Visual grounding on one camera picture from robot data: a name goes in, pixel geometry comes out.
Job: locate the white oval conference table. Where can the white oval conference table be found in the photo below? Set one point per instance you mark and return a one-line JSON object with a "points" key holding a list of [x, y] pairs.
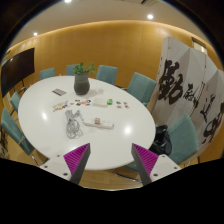
{"points": [[54, 125]]}

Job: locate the teal chair left upper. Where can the teal chair left upper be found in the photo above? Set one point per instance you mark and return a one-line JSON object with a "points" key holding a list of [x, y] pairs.
{"points": [[15, 99]]}

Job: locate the teal chair far left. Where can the teal chair far left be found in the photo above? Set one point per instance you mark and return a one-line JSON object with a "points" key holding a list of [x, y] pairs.
{"points": [[47, 73]]}

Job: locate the white power strip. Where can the white power strip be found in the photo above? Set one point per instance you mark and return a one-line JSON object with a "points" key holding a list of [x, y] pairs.
{"points": [[99, 123]]}

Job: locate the calligraphy folding screen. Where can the calligraphy folding screen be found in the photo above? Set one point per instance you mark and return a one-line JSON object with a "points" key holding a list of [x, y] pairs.
{"points": [[188, 82]]}

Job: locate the teal chair far centre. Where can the teal chair far centre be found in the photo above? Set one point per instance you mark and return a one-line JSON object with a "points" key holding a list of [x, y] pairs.
{"points": [[107, 74]]}

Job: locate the white small box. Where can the white small box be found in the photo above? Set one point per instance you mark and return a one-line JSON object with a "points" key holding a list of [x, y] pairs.
{"points": [[99, 102]]}

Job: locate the teal chair far right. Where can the teal chair far right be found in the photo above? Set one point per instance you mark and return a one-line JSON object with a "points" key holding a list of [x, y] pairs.
{"points": [[141, 87]]}

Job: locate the teal chair left lower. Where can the teal chair left lower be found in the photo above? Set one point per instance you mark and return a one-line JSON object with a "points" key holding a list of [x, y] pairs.
{"points": [[11, 128]]}

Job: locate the teal chair near right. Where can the teal chair near right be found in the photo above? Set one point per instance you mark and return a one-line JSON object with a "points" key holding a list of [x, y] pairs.
{"points": [[183, 137]]}

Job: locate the green small object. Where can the green small object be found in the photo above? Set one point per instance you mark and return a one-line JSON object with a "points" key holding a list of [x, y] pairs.
{"points": [[109, 102]]}

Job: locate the dark potted green plant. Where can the dark potted green plant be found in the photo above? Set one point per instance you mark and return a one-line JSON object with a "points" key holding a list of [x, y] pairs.
{"points": [[81, 82]]}

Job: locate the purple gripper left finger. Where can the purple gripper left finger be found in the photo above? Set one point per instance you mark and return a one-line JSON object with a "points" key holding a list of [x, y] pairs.
{"points": [[76, 161]]}

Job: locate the black bag on chair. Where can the black bag on chair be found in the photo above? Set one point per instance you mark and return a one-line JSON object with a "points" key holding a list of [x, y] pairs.
{"points": [[161, 143]]}

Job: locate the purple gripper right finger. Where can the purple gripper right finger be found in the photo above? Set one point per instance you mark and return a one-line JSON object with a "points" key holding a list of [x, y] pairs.
{"points": [[145, 161]]}

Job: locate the teal chair far centre-left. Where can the teal chair far centre-left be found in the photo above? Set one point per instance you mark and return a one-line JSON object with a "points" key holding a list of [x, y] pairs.
{"points": [[70, 69]]}

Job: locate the black wall television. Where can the black wall television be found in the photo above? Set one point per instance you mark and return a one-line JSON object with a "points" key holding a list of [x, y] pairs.
{"points": [[16, 69]]}

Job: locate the dark flat card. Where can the dark flat card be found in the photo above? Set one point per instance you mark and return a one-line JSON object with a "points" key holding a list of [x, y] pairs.
{"points": [[59, 92]]}

